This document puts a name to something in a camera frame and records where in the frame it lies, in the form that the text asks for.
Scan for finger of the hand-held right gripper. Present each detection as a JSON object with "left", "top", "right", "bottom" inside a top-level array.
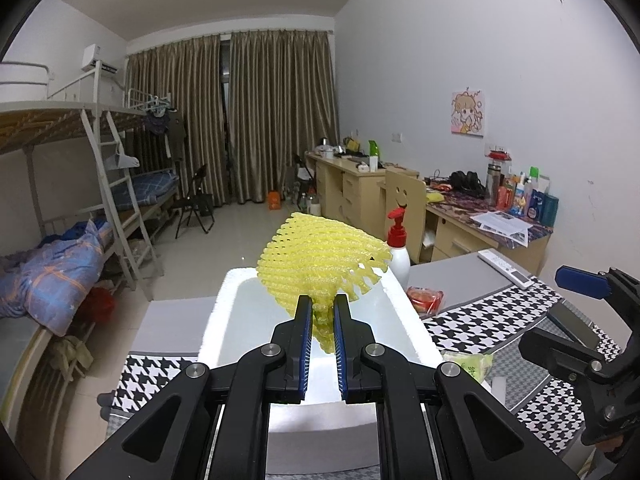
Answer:
[
  {"left": 555, "top": 266, "right": 640, "bottom": 341},
  {"left": 518, "top": 329, "right": 640, "bottom": 448}
]

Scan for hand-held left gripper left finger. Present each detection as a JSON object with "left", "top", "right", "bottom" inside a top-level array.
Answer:
[{"left": 65, "top": 294, "right": 315, "bottom": 480}]

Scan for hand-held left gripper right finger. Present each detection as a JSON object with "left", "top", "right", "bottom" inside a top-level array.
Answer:
[{"left": 333, "top": 294, "right": 581, "bottom": 480}]

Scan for white foam box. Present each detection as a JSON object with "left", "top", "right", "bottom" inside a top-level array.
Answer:
[{"left": 197, "top": 266, "right": 493, "bottom": 473}]

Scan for yellow foam fruit net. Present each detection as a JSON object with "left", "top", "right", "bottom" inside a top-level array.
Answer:
[{"left": 256, "top": 212, "right": 393, "bottom": 356}]

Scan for black phone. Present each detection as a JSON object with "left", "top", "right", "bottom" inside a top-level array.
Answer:
[{"left": 546, "top": 304, "right": 601, "bottom": 351}]

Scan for white remote control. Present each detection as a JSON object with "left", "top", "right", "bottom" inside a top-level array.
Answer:
[{"left": 477, "top": 248, "right": 535, "bottom": 289}]

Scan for yellow-green plastic bag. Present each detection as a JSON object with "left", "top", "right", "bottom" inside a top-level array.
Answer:
[{"left": 442, "top": 351, "right": 495, "bottom": 386}]

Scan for black white houndstooth cloth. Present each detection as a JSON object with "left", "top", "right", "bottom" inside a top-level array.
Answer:
[{"left": 97, "top": 275, "right": 626, "bottom": 461}]

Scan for cluster of toiletry bottles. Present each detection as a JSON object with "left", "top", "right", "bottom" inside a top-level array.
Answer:
[{"left": 497, "top": 165, "right": 560, "bottom": 226}]

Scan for white printed papers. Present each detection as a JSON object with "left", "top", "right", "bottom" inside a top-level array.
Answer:
[{"left": 470, "top": 210, "right": 532, "bottom": 247}]

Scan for red snack packet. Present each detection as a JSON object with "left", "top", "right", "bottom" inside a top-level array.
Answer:
[{"left": 406, "top": 285, "right": 446, "bottom": 317}]

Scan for white bottle with red pump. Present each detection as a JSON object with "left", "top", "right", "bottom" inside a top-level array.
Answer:
[{"left": 386, "top": 208, "right": 412, "bottom": 288}]

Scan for steel thermos flask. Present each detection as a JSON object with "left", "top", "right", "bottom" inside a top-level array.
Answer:
[{"left": 486, "top": 162, "right": 502, "bottom": 206}]

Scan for wooden desk with dark cover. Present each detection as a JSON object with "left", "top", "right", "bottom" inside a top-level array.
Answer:
[{"left": 425, "top": 180, "right": 556, "bottom": 273}]

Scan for black headphones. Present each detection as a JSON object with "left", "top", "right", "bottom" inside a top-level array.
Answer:
[{"left": 449, "top": 171, "right": 487, "bottom": 198}]

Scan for wooden chair with smiley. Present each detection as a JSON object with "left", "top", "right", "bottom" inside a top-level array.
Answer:
[{"left": 376, "top": 169, "right": 427, "bottom": 261}]

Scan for black folding chair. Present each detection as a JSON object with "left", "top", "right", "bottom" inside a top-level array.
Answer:
[{"left": 169, "top": 164, "right": 217, "bottom": 240}]

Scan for red bag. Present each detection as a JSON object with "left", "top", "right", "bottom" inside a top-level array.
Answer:
[{"left": 82, "top": 287, "right": 118, "bottom": 326}]

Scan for white metal bunk bed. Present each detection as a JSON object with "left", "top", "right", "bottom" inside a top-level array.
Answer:
[
  {"left": 100, "top": 87, "right": 186, "bottom": 241},
  {"left": 0, "top": 62, "right": 166, "bottom": 411}
]

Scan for blue checked mattress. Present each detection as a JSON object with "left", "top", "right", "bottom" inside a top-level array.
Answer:
[{"left": 131, "top": 171, "right": 180, "bottom": 206}]

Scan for pale yellow clothes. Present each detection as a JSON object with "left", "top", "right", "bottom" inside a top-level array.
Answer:
[{"left": 50, "top": 335, "right": 95, "bottom": 376}]

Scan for brown curtain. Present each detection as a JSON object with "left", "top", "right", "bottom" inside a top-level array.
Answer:
[
  {"left": 229, "top": 30, "right": 341, "bottom": 205},
  {"left": 125, "top": 34, "right": 221, "bottom": 206}
]

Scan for white bunk bed ladder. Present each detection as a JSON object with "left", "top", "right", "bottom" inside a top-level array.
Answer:
[{"left": 80, "top": 107, "right": 163, "bottom": 301}]

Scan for dark hanging clothes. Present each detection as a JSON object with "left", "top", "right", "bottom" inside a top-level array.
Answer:
[{"left": 145, "top": 107, "right": 187, "bottom": 161}]

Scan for blue plaid quilt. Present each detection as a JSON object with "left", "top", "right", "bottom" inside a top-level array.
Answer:
[{"left": 0, "top": 219, "right": 117, "bottom": 337}]

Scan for white air conditioner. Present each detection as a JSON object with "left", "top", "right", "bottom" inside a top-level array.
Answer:
[{"left": 81, "top": 44, "right": 121, "bottom": 73}]

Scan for pink cartoon wall poster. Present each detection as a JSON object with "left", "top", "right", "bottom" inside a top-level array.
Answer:
[{"left": 451, "top": 89, "right": 486, "bottom": 137}]

